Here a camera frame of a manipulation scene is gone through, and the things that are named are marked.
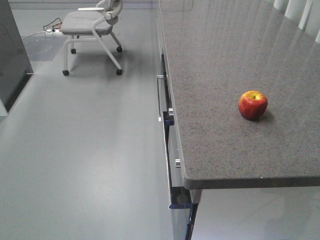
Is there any red yellow apple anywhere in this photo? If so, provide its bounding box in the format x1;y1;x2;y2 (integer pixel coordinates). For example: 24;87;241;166
238;90;268;120

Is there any white floor cable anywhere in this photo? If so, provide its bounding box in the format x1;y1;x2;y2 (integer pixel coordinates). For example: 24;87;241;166
21;30;48;41

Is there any chrome lower drawer handle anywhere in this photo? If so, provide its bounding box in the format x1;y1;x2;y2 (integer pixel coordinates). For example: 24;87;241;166
168;107;181;169

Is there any black red cable bundle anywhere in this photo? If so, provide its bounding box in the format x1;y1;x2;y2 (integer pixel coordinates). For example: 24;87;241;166
42;17;63;32

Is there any chrome drawer handle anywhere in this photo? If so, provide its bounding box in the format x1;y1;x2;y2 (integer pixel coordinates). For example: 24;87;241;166
168;107;181;169
156;75;167;122

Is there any grey white office chair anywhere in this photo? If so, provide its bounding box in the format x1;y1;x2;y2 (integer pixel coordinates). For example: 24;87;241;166
60;0;123;76

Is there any grey stone kitchen counter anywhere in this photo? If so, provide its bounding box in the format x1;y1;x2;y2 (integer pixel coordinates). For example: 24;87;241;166
159;0;320;240

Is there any dark grey fridge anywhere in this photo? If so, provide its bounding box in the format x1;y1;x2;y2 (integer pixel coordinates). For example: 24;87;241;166
0;0;33;111

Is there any white power strip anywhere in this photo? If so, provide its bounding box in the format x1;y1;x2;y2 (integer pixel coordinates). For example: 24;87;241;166
46;28;62;34

